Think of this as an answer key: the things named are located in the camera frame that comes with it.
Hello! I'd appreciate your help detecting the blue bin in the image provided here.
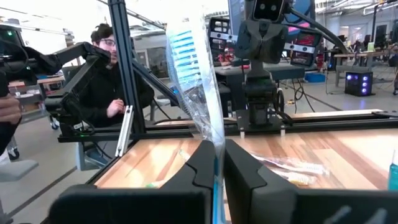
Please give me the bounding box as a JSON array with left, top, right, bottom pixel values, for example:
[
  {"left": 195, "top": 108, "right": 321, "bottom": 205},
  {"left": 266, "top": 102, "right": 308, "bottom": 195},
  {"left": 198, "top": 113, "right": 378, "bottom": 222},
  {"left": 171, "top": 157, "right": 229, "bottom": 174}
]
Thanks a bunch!
[{"left": 304, "top": 72, "right": 326, "bottom": 83}]

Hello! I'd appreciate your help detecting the pink toothbrush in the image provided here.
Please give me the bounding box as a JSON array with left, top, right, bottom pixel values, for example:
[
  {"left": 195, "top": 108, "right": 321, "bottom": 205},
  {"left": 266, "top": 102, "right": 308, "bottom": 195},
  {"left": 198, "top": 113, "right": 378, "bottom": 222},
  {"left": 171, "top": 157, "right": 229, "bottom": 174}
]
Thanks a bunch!
[{"left": 250, "top": 153, "right": 330, "bottom": 175}]

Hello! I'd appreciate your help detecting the person's hand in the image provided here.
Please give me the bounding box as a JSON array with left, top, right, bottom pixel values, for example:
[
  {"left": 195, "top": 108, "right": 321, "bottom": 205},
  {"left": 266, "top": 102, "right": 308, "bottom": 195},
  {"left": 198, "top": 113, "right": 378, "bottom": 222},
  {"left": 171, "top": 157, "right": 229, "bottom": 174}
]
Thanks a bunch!
[{"left": 0, "top": 93, "right": 22, "bottom": 126}]

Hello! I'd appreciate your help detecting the black aluminium table frame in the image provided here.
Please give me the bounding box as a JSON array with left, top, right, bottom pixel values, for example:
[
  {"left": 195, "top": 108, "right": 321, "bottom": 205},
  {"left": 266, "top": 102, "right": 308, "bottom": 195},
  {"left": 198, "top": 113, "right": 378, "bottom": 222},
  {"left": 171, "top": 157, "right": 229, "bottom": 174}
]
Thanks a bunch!
[{"left": 57, "top": 0, "right": 398, "bottom": 187}]

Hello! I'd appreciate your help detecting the yellow toothbrush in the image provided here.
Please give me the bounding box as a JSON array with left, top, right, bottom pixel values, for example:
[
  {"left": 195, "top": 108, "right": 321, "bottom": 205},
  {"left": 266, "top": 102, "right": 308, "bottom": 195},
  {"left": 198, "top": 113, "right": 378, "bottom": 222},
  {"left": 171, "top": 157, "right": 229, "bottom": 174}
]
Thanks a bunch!
[{"left": 270, "top": 169, "right": 318, "bottom": 187}]

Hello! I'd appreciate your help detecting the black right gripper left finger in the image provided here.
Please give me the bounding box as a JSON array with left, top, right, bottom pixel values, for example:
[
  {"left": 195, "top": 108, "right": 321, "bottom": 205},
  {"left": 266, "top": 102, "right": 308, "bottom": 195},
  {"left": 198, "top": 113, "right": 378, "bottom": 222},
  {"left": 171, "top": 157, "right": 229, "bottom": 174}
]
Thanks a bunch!
[{"left": 48, "top": 139, "right": 216, "bottom": 224}]

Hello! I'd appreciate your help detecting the black computer tower with lights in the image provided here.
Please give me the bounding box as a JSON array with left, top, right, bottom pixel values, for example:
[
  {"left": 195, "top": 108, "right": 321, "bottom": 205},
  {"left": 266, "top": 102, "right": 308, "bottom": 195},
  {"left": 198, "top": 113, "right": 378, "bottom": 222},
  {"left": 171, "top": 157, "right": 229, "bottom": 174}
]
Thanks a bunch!
[{"left": 344, "top": 70, "right": 374, "bottom": 97}]

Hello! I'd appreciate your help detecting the silver aluminium profile piece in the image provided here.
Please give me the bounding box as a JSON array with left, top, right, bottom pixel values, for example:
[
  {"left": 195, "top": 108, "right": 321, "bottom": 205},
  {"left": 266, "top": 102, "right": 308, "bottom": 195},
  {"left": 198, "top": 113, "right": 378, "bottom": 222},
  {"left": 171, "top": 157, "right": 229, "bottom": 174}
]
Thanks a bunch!
[{"left": 114, "top": 105, "right": 134, "bottom": 158}]

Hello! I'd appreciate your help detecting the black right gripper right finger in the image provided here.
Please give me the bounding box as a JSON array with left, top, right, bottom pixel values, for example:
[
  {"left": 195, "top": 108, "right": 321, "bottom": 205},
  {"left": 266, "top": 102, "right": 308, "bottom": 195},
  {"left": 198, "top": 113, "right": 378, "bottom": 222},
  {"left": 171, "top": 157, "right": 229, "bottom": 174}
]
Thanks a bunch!
[{"left": 224, "top": 139, "right": 398, "bottom": 224}]

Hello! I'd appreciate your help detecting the blue toothbrush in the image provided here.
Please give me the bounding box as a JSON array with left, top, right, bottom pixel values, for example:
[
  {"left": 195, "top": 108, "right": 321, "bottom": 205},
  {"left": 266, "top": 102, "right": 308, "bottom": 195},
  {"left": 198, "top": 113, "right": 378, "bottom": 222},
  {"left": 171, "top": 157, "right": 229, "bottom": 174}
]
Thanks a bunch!
[{"left": 164, "top": 0, "right": 227, "bottom": 224}]

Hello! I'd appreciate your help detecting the monitor with blue screen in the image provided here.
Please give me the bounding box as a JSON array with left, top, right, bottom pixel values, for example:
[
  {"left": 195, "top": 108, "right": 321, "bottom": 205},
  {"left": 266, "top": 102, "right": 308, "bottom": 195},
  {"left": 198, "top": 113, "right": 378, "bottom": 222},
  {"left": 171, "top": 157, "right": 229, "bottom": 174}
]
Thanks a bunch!
[{"left": 228, "top": 0, "right": 315, "bottom": 43}]

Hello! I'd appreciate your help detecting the person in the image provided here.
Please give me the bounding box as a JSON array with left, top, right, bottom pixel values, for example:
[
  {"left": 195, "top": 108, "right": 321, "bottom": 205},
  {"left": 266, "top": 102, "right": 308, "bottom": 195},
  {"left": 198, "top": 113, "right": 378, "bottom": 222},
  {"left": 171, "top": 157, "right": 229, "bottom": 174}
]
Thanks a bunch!
[{"left": 77, "top": 23, "right": 155, "bottom": 169}]

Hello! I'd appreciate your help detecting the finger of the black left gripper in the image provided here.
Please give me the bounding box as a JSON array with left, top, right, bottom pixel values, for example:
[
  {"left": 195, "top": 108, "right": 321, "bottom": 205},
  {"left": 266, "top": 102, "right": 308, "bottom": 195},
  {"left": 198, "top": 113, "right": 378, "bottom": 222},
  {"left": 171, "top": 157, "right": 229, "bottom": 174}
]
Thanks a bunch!
[
  {"left": 262, "top": 19, "right": 289, "bottom": 65},
  {"left": 235, "top": 19, "right": 264, "bottom": 65}
]

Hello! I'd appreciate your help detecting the green toothbrush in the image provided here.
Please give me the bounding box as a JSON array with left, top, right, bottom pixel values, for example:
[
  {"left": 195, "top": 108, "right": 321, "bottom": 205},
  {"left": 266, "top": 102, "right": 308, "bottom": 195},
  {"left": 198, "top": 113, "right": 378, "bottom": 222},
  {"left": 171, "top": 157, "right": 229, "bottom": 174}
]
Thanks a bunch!
[{"left": 143, "top": 179, "right": 170, "bottom": 189}]

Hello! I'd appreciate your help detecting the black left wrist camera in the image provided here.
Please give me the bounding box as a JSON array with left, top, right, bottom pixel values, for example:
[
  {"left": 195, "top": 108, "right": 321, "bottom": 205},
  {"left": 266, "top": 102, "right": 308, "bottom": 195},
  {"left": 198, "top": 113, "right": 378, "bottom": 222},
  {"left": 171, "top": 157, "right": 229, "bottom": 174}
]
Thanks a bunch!
[{"left": 251, "top": 0, "right": 286, "bottom": 23}]

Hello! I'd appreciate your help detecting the teal mouthwash bottle white cap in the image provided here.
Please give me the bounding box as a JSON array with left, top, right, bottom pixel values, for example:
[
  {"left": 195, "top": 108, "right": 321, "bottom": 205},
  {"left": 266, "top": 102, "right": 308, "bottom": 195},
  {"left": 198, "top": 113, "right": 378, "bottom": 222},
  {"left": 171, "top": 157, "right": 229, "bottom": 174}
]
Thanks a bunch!
[{"left": 387, "top": 149, "right": 398, "bottom": 191}]

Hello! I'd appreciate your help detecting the wooden work table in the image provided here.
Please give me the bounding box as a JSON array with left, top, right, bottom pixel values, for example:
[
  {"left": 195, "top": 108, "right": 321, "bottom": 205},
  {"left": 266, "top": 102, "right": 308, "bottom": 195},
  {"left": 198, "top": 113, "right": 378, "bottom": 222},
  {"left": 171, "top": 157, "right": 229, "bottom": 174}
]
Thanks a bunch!
[{"left": 333, "top": 49, "right": 398, "bottom": 88}]

